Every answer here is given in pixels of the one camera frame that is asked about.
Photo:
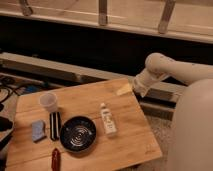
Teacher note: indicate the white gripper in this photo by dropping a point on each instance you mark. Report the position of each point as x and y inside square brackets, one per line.
[142, 82]

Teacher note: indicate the small white plastic bottle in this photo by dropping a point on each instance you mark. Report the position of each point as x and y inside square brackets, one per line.
[108, 121]

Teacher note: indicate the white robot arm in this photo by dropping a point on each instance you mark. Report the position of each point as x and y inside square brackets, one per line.
[191, 144]

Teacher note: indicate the wooden board table top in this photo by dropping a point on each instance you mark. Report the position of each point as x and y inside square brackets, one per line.
[103, 129]

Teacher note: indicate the black round bowl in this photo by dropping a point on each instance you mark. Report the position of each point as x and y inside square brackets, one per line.
[78, 134]

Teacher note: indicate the black white striped object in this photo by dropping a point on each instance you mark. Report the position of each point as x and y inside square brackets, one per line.
[55, 125]

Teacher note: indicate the translucent plastic cup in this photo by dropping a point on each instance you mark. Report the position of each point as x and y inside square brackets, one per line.
[48, 101]

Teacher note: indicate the red brown oblong object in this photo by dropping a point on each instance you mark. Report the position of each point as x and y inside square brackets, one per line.
[55, 164]

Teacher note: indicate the blue sponge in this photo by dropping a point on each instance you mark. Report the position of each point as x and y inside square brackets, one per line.
[38, 130]

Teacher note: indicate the black object at left edge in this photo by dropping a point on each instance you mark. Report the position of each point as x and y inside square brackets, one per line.
[5, 124]

